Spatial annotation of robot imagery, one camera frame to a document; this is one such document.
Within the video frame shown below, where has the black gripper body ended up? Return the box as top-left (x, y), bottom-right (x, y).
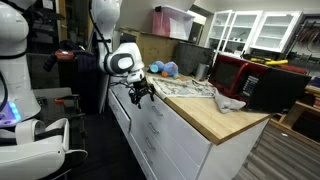
top-left (129, 78), bottom-right (155, 100)

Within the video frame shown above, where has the white drawer with metal handle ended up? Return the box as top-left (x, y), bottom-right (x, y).
top-left (129, 98), bottom-right (205, 180)
top-left (131, 84), bottom-right (213, 168)
top-left (128, 131), bottom-right (168, 180)
top-left (109, 85), bottom-right (134, 118)
top-left (129, 114), bottom-right (188, 180)
top-left (107, 89), bottom-right (132, 136)
top-left (110, 82), bottom-right (135, 108)

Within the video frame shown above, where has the patterned white cloth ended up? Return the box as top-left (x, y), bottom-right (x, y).
top-left (148, 76), bottom-right (219, 100)

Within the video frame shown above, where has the blue plush toy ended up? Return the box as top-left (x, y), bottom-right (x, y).
top-left (148, 60), bottom-right (181, 80)

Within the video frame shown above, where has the brown cardboard box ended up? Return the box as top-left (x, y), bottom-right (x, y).
top-left (119, 28), bottom-right (183, 68)

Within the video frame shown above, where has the dark grey fabric bin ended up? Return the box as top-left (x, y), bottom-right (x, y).
top-left (172, 41), bottom-right (214, 77)

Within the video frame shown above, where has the black flat panel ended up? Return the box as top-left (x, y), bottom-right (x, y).
top-left (119, 32), bottom-right (138, 44)

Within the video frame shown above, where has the metal cup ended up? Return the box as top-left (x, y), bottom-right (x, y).
top-left (195, 63), bottom-right (210, 82)

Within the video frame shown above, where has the white cabinet with wooden countertop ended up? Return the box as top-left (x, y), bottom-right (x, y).
top-left (107, 71), bottom-right (273, 180)

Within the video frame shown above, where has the black stand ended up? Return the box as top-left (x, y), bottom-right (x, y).
top-left (58, 61), bottom-right (107, 114)

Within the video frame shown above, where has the dark jacket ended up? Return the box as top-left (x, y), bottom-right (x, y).
top-left (43, 39), bottom-right (101, 73)

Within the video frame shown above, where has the pink plastic storage bin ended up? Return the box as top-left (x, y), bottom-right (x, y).
top-left (152, 4), bottom-right (196, 42)

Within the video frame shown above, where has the grey rag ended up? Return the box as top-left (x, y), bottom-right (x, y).
top-left (213, 91), bottom-right (247, 115)

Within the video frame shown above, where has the red and black object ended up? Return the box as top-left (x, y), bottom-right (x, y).
top-left (54, 49), bottom-right (76, 62)

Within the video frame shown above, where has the perforated grey metal table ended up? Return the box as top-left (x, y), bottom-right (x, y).
top-left (32, 87), bottom-right (88, 151)

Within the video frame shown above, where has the red and black microwave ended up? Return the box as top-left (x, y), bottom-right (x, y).
top-left (208, 54), bottom-right (313, 114)

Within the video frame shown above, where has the white paper sign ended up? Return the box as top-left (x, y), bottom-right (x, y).
top-left (42, 0), bottom-right (54, 10)

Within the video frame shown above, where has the yellow hand tool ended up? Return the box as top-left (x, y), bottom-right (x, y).
top-left (249, 57), bottom-right (289, 67)

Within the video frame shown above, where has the white glass door cabinet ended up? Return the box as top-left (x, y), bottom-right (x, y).
top-left (205, 9), bottom-right (303, 56)

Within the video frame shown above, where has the red tool case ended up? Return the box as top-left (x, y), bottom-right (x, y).
top-left (278, 64), bottom-right (308, 75)

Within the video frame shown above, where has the orange handled clamp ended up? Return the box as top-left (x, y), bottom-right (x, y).
top-left (54, 94), bottom-right (81, 104)

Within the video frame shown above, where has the yellow wooden post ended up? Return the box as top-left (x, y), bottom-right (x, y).
top-left (57, 0), bottom-right (69, 43)

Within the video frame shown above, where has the wooden workbench frame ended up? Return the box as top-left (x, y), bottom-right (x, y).
top-left (268, 84), bottom-right (320, 148)

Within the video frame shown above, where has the black wall tool rack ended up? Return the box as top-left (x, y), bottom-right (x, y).
top-left (293, 14), bottom-right (320, 58)

